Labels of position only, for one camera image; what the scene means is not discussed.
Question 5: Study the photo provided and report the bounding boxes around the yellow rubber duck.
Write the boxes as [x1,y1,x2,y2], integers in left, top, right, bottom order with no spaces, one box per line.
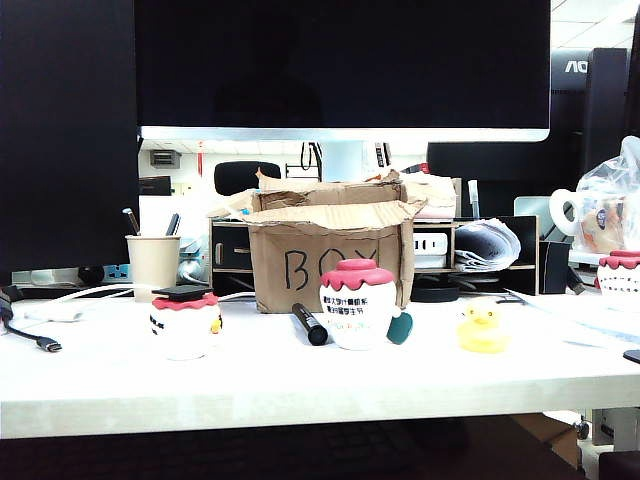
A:
[456,298,512,355]

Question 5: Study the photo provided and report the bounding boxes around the brown cardboard box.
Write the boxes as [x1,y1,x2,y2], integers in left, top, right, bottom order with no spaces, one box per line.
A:
[207,168,429,315]

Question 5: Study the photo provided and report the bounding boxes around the white doll with green hand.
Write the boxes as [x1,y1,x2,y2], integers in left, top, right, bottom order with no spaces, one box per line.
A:
[319,258,415,352]

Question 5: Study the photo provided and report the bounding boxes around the white doll with black hat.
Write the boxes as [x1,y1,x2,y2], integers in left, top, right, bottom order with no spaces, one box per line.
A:
[148,284,224,362]

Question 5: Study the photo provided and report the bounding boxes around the white doll with red hands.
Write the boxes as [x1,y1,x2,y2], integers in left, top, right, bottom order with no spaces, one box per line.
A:
[594,249,640,297]

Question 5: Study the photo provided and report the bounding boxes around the black marker pen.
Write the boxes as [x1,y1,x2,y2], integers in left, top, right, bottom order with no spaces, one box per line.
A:
[291,302,330,347]

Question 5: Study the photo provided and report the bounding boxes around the black office chair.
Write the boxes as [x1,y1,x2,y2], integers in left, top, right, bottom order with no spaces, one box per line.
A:
[213,160,282,197]

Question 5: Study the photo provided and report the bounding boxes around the pink tissue pack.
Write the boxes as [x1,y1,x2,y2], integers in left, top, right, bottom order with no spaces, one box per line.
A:
[399,172,459,221]

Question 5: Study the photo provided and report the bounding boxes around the black round base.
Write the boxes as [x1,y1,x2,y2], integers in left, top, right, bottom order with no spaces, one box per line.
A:
[410,284,462,304]

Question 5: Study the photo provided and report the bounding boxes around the rolled stack of papers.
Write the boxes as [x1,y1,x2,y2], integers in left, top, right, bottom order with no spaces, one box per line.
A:
[453,218,522,274]

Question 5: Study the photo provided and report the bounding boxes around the beige paper cup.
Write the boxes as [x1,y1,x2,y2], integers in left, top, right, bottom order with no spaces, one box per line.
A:
[124,234,182,304]

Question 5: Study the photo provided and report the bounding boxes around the silver framed large monitor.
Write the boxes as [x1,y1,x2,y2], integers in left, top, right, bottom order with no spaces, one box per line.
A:
[133,0,552,184]

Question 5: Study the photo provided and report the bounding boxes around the black silver pen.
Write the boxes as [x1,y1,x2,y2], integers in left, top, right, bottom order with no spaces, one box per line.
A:
[121,207,142,237]

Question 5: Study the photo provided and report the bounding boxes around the black wooden desk organizer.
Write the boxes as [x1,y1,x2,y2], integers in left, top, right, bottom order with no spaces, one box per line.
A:
[208,215,541,297]

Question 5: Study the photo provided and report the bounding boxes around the silver laptop stand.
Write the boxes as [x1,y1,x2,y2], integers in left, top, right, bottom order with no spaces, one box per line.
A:
[513,195,557,222]

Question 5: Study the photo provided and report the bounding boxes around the handwritten paper sheets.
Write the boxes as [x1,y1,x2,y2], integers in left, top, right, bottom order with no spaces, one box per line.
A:
[504,287,640,351]

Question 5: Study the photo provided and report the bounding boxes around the grey power strip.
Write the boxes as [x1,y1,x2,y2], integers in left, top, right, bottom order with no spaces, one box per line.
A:
[10,263,132,287]

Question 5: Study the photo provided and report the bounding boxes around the black computer monitor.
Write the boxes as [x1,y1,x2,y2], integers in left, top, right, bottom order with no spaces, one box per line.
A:
[0,0,141,287]

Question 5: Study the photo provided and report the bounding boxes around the clear plastic snack bag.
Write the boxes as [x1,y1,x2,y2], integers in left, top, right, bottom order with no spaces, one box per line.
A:
[569,135,640,255]

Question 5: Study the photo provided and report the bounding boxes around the black AOC monitor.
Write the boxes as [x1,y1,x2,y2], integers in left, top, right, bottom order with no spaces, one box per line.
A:
[549,47,632,201]

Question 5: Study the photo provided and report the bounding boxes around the white tape ring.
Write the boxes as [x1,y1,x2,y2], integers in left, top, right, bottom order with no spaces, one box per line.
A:
[548,188,584,236]

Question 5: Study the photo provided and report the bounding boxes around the black cable with silver plug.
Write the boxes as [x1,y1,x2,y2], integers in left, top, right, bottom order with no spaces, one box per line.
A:
[0,284,64,354]

